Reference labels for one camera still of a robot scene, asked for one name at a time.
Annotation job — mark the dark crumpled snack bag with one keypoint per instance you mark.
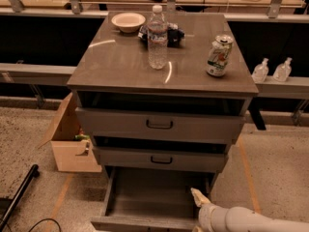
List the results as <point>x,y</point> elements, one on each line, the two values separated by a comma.
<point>175,34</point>

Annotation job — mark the grey top drawer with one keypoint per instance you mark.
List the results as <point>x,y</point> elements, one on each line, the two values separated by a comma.
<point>160,126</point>

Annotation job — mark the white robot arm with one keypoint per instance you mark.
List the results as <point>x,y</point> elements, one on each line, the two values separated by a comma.
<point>239,219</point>

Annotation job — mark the grey metal railing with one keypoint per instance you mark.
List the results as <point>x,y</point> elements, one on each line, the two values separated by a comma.
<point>22,21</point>

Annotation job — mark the black pole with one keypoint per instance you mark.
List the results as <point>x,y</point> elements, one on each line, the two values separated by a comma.
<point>7,205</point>

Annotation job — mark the green white soda can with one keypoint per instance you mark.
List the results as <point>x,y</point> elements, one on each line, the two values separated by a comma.
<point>219,54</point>

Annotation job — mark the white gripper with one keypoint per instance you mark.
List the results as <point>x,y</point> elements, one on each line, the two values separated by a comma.
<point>205,217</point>

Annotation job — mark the grey drawer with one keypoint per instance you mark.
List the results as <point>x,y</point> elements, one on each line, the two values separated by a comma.
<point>164,160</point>
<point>160,126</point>
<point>151,200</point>

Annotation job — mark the clear plastic water bottle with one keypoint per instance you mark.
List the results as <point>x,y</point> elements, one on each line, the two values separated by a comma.
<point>157,37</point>

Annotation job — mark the clear sanitizer bottle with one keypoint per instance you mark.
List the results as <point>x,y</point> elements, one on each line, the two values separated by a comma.
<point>260,72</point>
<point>283,71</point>

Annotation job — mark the left clear sanitizer bottle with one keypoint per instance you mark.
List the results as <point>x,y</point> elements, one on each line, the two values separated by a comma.
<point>260,72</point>

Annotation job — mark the right clear sanitizer bottle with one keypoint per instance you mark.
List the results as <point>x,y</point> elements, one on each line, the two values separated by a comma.
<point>283,71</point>

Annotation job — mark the white bowl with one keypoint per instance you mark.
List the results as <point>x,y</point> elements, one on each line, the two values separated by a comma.
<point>128,22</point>

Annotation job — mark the grey middle drawer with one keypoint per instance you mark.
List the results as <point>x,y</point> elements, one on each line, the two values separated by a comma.
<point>164,160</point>

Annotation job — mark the grey bottom drawer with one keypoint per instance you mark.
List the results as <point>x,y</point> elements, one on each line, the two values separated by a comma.
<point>151,200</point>

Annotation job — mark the grey drawer cabinet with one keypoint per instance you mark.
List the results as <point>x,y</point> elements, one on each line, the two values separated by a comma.
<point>114,74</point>

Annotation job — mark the cardboard box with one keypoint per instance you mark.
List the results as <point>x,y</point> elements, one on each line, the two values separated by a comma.
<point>71,150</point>

